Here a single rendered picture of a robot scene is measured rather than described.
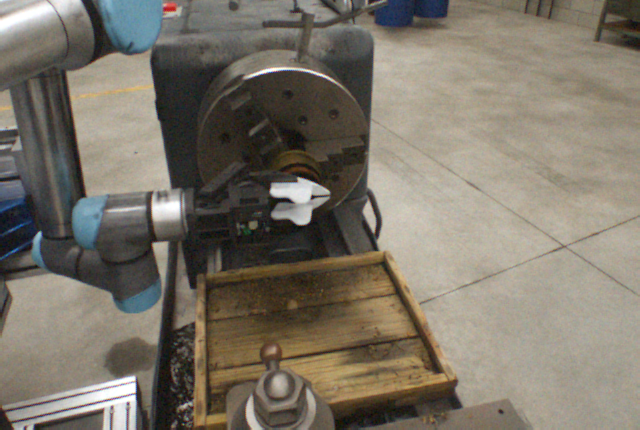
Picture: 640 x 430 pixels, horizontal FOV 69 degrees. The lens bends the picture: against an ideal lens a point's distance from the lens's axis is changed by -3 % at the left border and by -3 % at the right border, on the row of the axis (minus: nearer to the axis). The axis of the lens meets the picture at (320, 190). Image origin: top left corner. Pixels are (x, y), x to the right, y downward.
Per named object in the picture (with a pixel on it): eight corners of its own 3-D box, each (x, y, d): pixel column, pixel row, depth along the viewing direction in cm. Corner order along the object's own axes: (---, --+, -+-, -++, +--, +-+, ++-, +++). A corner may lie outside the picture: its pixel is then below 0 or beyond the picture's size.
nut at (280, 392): (251, 389, 36) (247, 359, 34) (303, 381, 36) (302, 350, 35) (256, 437, 32) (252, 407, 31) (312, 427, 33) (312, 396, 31)
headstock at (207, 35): (179, 120, 156) (160, -5, 136) (320, 109, 164) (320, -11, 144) (165, 220, 106) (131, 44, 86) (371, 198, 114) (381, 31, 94)
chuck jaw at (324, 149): (299, 132, 88) (361, 125, 90) (300, 156, 90) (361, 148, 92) (310, 159, 78) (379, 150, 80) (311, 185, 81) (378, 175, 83)
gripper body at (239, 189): (275, 246, 69) (190, 255, 67) (269, 213, 76) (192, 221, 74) (272, 201, 65) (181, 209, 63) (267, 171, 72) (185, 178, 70)
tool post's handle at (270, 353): (259, 353, 42) (257, 338, 41) (281, 350, 42) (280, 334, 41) (264, 396, 38) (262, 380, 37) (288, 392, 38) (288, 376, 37)
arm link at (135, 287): (121, 273, 81) (106, 221, 75) (175, 290, 77) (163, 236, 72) (87, 303, 75) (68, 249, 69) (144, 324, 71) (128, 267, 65)
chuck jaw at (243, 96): (262, 142, 87) (222, 92, 81) (285, 126, 87) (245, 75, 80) (269, 170, 78) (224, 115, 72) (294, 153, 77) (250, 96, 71)
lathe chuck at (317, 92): (190, 195, 96) (206, 40, 82) (336, 208, 105) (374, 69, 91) (188, 220, 89) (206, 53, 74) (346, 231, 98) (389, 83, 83)
